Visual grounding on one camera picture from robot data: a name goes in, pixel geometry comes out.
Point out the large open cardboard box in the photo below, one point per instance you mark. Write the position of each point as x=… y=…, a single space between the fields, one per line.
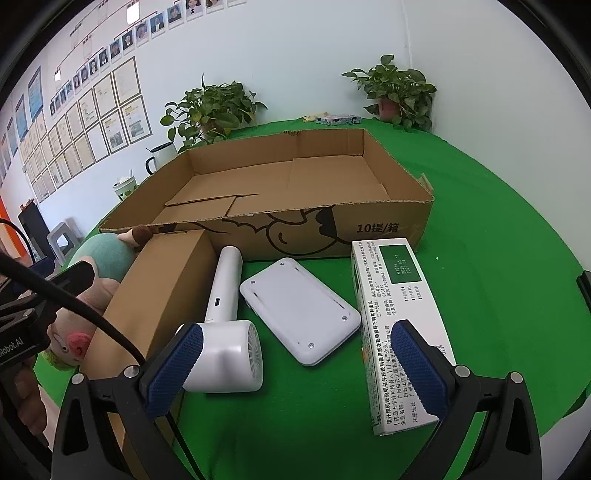
x=301 y=194

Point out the left potted plant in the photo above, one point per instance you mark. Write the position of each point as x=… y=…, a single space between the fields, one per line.
x=209 y=113

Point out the white hair dryer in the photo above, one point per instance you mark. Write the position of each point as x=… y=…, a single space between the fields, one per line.
x=231 y=360

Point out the right potted plant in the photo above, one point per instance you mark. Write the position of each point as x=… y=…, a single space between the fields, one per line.
x=402 y=97

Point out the yellow item at back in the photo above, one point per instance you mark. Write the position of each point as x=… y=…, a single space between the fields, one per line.
x=313 y=117

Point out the white plastic device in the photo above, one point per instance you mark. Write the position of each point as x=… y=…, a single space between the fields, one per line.
x=307 y=317

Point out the pig plush toy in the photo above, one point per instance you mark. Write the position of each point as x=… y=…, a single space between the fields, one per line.
x=111 y=255

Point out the green tablecloth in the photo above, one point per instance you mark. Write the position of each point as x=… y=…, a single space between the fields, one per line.
x=505 y=284

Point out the left hand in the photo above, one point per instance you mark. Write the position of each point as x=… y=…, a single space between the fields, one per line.
x=23 y=387

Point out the small brown cardboard box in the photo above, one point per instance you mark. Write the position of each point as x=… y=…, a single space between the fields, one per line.
x=167 y=285

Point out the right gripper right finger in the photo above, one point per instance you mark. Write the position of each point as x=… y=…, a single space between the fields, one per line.
x=508 y=444

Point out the colourful pack at back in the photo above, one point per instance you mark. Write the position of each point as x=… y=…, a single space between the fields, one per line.
x=334 y=120

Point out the black cabinet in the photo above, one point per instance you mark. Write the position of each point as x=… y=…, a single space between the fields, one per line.
x=35 y=228

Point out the white green medicine box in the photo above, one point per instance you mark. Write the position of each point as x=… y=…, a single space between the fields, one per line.
x=391 y=286

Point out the green patterned paper cup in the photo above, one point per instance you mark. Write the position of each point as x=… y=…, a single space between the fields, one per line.
x=124 y=186

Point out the white enamel mug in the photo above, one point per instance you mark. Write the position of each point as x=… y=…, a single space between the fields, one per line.
x=160 y=156

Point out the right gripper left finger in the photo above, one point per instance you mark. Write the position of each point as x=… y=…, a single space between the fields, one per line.
x=85 y=445

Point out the grey plastic stool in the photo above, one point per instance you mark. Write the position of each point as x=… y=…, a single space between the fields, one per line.
x=63 y=242

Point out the potted plant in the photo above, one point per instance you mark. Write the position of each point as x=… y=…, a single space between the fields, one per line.
x=402 y=97
x=209 y=113

